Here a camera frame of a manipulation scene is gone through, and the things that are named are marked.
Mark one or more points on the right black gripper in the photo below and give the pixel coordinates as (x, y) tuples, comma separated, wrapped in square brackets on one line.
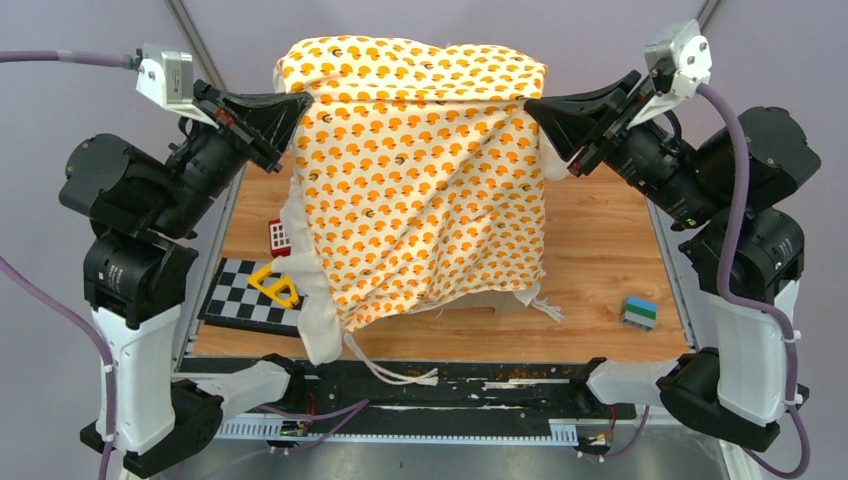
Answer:
[(574, 119)]

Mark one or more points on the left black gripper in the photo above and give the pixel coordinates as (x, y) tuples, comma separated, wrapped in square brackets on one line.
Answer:
[(258, 126)]

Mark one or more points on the yellow duck print blanket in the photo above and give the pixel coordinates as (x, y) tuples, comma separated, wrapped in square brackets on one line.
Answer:
[(418, 180)]

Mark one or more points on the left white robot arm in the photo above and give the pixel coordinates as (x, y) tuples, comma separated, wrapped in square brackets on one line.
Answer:
[(142, 211)]

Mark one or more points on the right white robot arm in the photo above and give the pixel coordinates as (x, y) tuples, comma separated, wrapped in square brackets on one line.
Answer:
[(747, 254)]

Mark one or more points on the red window toy block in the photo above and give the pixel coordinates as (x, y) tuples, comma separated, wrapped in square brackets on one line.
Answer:
[(279, 241)]

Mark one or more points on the yellow plastic block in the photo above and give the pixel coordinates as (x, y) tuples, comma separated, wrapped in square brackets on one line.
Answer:
[(280, 290)]

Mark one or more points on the black white checkerboard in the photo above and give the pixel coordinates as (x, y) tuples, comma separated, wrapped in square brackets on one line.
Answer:
[(231, 302)]

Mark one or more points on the blue green small block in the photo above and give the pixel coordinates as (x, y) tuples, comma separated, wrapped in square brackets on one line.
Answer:
[(639, 313)]

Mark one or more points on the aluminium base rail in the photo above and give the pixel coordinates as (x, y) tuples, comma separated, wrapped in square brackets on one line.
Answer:
[(437, 398)]

